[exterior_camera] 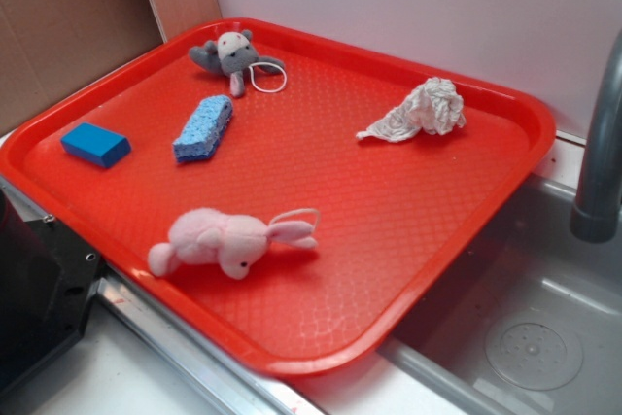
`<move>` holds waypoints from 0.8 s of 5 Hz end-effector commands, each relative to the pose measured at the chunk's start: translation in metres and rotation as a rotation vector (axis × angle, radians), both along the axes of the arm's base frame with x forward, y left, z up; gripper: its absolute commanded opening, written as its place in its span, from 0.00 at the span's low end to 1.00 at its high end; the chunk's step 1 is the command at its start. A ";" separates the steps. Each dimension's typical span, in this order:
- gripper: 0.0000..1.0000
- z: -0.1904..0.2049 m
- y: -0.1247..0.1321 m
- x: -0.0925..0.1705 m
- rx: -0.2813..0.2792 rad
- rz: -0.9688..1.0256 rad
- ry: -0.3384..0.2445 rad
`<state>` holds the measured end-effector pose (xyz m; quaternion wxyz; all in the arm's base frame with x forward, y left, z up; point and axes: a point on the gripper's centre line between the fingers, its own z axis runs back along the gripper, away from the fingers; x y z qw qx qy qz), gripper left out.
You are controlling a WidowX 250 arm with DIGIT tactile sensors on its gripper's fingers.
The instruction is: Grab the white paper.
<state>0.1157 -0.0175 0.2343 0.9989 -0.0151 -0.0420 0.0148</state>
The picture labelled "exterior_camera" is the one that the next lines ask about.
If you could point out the crumpled white paper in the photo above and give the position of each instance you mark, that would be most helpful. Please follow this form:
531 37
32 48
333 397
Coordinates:
433 107

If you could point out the grey sink basin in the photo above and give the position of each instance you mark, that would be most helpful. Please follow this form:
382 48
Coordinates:
527 320

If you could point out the grey plush animal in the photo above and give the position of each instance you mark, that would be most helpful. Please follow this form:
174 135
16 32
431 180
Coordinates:
234 56

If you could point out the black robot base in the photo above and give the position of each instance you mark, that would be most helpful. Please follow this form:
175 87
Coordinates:
49 277

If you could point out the blue rectangular block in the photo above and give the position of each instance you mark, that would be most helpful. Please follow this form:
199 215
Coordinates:
96 145

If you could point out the brown cardboard panel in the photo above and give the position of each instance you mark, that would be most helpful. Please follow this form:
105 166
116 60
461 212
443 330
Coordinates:
52 48

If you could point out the pink plush bunny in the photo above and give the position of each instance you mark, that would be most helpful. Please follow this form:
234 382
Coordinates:
233 242

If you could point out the red plastic tray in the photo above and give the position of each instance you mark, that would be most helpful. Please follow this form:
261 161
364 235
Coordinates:
393 216

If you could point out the grey faucet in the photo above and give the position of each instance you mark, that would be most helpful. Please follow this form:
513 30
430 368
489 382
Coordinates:
596 208

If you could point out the light blue sponge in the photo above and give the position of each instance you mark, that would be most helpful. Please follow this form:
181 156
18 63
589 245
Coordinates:
204 130

